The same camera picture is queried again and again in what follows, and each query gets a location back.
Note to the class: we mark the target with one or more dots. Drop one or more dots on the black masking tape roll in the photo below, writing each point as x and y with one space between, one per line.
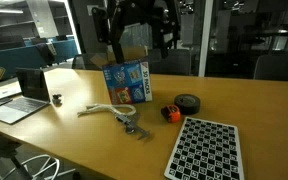
187 103

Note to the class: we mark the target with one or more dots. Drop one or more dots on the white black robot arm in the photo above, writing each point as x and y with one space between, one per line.
162 15

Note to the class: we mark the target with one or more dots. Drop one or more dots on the blue printed cardboard box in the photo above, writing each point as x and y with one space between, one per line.
128 82

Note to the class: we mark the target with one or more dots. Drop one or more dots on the orange black tape measure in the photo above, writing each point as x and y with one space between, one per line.
171 113

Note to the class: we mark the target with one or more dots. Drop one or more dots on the metal vernier caliper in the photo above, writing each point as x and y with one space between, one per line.
131 126

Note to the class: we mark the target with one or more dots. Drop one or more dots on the black white checkerboard calibration board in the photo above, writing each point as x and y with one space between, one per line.
205 150

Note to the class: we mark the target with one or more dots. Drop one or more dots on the silver open laptop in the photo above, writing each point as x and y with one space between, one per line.
34 97

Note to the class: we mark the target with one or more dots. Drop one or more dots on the dark office chair right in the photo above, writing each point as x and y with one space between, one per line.
271 67

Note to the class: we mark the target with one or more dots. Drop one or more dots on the black office chair with white base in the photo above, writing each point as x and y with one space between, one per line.
50 170

